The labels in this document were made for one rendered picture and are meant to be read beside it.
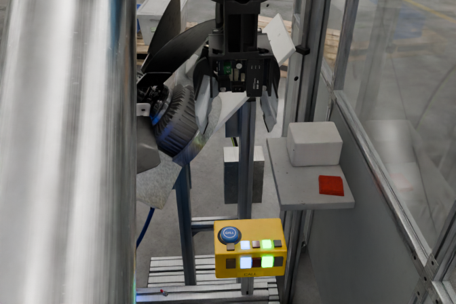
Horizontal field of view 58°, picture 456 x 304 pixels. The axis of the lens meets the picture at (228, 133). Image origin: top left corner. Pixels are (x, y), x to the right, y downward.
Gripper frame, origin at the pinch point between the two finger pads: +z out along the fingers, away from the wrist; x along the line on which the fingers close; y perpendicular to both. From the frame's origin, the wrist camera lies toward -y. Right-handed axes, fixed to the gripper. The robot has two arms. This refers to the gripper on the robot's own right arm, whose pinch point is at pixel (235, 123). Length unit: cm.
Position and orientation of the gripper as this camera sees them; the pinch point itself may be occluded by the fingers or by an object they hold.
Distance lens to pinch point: 58.1
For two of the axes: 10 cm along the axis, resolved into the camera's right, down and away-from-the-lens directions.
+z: 0.0, 8.1, 5.9
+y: 0.5, 5.8, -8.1
